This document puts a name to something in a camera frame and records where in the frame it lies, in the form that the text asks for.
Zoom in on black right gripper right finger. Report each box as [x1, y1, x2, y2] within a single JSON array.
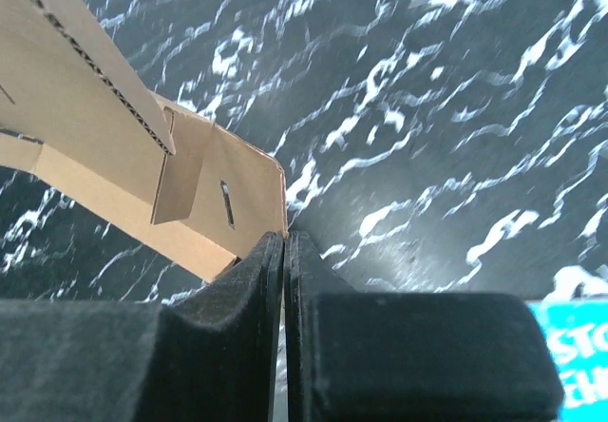
[[284, 232, 564, 421]]

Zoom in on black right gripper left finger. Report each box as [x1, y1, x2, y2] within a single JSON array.
[[1, 233, 284, 421]]

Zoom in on brown cardboard paper box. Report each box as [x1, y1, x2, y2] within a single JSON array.
[[1, 0, 287, 280]]

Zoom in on blue treehouse book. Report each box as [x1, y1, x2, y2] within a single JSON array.
[[529, 298, 607, 421]]

